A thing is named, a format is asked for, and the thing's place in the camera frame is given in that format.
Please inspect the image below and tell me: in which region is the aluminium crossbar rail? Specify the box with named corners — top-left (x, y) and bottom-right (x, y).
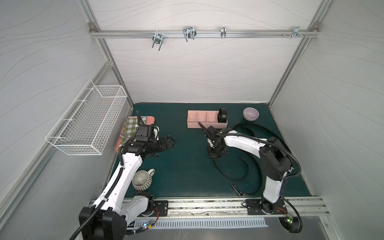
top-left (90, 29), bottom-right (321, 39)

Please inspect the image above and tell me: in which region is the metal hook clamp right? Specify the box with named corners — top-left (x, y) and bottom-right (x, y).
top-left (282, 27), bottom-right (309, 39)

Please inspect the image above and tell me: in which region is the purple small bowl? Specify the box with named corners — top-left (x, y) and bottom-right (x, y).
top-left (243, 107), bottom-right (260, 122)

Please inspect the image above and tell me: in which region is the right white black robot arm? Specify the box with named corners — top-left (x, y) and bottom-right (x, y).
top-left (198, 122), bottom-right (301, 215)

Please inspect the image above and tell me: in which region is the metal ring clamp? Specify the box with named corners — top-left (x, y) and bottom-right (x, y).
top-left (221, 27), bottom-right (227, 39)

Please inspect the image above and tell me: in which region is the pink compartment storage box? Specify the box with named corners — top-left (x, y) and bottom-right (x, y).
top-left (187, 110), bottom-right (228, 129)

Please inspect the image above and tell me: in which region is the metal hook clamp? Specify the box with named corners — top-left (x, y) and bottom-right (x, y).
top-left (183, 26), bottom-right (197, 42)
top-left (152, 33), bottom-right (164, 51)
top-left (282, 27), bottom-right (309, 39)

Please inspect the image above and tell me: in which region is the metal hook clamp left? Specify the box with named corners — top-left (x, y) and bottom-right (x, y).
top-left (152, 33), bottom-right (164, 51)

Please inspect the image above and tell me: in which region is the white wire basket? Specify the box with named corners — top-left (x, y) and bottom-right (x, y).
top-left (45, 80), bottom-right (127, 156)

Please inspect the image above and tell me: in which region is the dark green table mat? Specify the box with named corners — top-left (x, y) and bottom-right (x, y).
top-left (110, 102), bottom-right (311, 199)

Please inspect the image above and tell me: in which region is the green checkered cloth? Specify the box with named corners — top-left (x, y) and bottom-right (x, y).
top-left (115, 116), bottom-right (139, 152)

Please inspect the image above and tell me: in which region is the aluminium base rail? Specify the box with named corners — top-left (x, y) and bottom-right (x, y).
top-left (89, 196), bottom-right (331, 218)

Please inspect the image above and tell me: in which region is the left arm base cable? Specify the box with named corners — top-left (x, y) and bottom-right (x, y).
top-left (125, 206), bottom-right (160, 235)

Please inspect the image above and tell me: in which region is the grey ribbed ceramic mug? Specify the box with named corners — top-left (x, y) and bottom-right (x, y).
top-left (132, 169), bottom-right (156, 192)

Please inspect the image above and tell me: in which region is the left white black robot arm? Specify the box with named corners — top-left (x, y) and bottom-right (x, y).
top-left (70, 124), bottom-right (175, 240)

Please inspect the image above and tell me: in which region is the metal hook clamp centre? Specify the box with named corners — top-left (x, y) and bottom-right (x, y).
top-left (183, 26), bottom-right (197, 42)

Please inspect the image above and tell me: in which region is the pink plastic tray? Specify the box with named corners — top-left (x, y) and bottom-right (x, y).
top-left (114, 116), bottom-right (156, 154)

